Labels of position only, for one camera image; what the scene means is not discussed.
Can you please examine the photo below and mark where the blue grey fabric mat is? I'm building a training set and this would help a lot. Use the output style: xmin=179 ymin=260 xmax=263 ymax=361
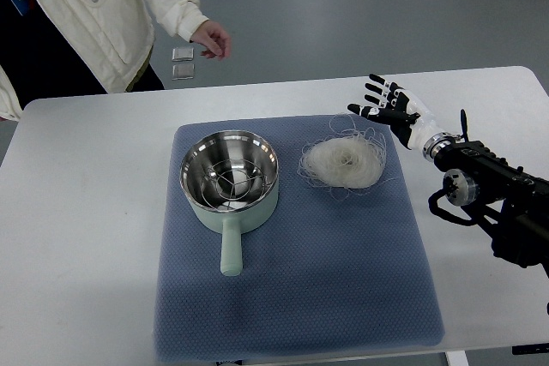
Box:
xmin=154 ymin=115 xmax=444 ymax=363

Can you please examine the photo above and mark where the upper silver floor plate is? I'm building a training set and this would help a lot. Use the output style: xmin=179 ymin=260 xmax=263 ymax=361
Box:
xmin=172 ymin=46 xmax=194 ymax=62

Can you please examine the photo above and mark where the white puffer jacket torso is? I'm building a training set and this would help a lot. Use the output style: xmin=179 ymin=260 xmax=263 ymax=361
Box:
xmin=1 ymin=0 xmax=164 ymax=121

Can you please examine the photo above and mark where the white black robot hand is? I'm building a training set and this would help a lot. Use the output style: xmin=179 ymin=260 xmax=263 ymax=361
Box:
xmin=347 ymin=74 xmax=449 ymax=151

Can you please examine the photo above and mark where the mint green steel pot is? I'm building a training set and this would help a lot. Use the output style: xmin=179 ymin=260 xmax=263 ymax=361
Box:
xmin=180 ymin=130 xmax=280 ymax=276

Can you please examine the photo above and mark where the white vermicelli noodle nest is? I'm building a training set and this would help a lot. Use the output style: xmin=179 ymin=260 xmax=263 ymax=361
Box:
xmin=297 ymin=113 xmax=397 ymax=201

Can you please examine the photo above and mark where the person's bare hand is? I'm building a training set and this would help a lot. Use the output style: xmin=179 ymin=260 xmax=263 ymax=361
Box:
xmin=190 ymin=20 xmax=232 ymax=60

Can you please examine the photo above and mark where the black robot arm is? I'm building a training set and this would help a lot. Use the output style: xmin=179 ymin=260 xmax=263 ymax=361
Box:
xmin=423 ymin=111 xmax=548 ymax=270

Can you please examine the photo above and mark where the lower silver floor plate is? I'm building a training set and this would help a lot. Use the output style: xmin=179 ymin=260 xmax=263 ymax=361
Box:
xmin=172 ymin=63 xmax=195 ymax=81

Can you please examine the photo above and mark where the white table leg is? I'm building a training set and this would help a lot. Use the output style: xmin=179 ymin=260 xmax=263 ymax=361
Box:
xmin=445 ymin=351 xmax=469 ymax=366

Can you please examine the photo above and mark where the wire steaming rack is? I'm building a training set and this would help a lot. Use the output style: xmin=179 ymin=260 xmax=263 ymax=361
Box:
xmin=200 ymin=159 xmax=271 ymax=212

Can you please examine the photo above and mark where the silver floor plate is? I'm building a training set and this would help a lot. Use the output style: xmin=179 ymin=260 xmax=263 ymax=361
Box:
xmin=172 ymin=46 xmax=194 ymax=62
xmin=172 ymin=63 xmax=195 ymax=81

